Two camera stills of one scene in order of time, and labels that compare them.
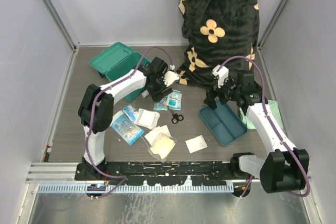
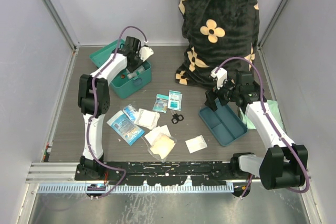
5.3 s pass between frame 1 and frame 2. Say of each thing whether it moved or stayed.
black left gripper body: moved
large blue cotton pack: stayed
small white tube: moved
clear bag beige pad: stayed
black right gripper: stayed
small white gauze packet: stayed
